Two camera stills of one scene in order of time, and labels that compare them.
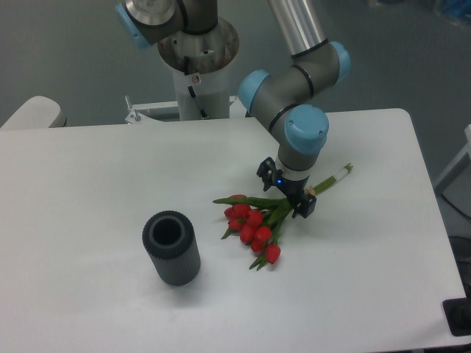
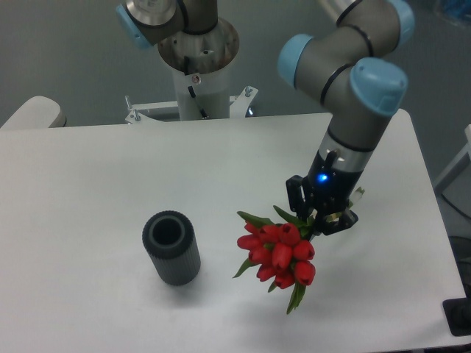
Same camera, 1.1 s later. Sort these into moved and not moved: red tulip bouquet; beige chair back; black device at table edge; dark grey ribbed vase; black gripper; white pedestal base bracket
Moved: black gripper; red tulip bouquet
Not moved: beige chair back; white pedestal base bracket; black device at table edge; dark grey ribbed vase
